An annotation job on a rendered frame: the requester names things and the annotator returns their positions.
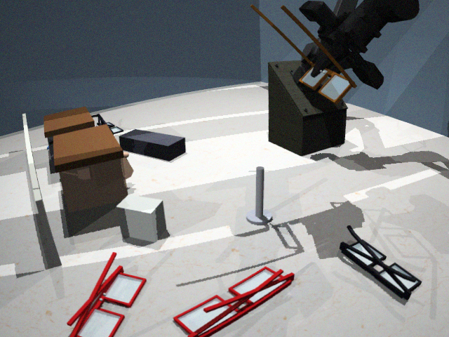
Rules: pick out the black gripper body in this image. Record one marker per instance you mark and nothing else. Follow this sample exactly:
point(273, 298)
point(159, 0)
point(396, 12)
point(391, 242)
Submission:
point(354, 34)

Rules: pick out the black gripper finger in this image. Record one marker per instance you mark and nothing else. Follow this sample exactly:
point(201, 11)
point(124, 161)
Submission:
point(333, 47)
point(345, 62)

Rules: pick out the brown tortoiseshell glasses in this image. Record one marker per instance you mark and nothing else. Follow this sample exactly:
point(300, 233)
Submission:
point(337, 86)

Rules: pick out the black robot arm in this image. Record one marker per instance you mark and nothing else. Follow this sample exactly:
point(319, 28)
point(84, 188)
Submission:
point(383, 10)

